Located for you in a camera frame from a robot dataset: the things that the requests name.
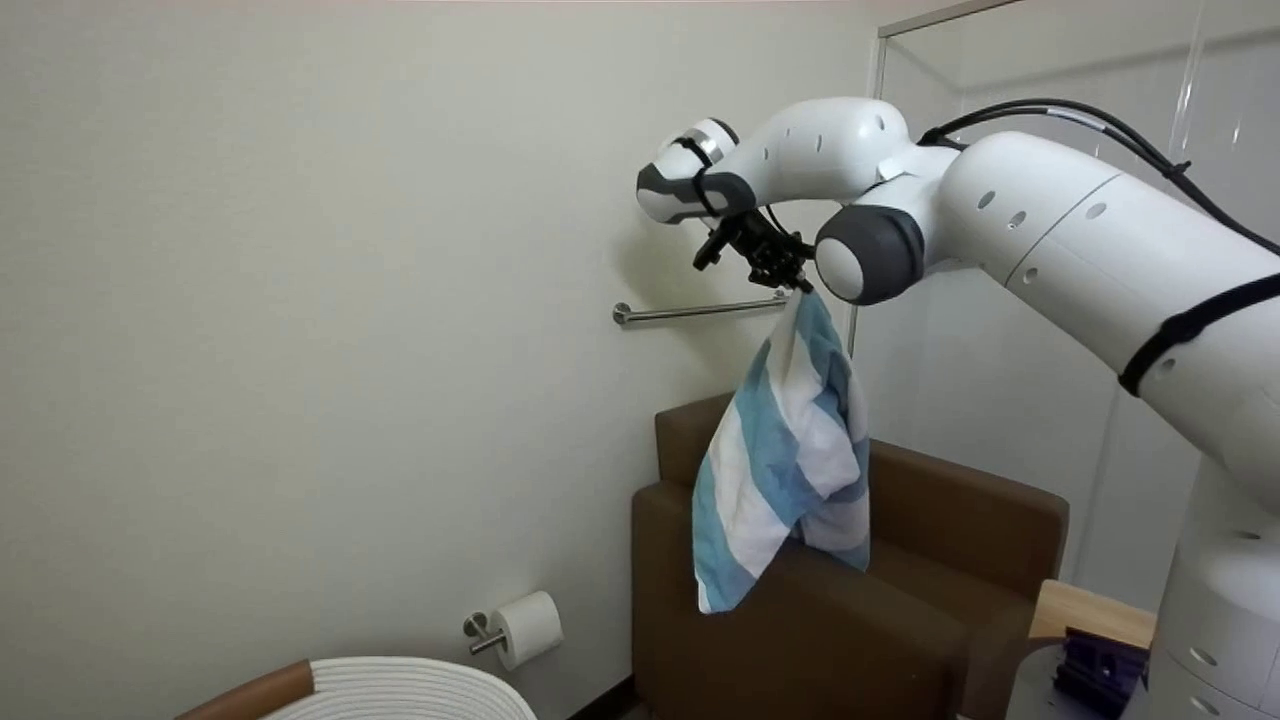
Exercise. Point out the chrome toilet paper holder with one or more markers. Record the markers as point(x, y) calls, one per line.
point(481, 631)

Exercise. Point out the light wooden board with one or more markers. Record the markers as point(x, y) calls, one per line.
point(1085, 611)

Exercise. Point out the white toilet paper roll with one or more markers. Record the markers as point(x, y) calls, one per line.
point(530, 627)

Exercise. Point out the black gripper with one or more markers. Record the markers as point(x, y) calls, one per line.
point(761, 247)

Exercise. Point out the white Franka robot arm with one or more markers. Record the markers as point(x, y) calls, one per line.
point(1065, 241)

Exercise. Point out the blue white striped cloth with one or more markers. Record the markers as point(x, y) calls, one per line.
point(773, 465)

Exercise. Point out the brown sofa armchair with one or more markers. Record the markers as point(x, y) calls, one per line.
point(800, 655)

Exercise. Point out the white laundry basket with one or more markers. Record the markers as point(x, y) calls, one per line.
point(401, 695)

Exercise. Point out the glass partition panel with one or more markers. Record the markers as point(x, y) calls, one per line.
point(1012, 403)

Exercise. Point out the chrome wall grab bar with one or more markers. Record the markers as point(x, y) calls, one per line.
point(693, 314)

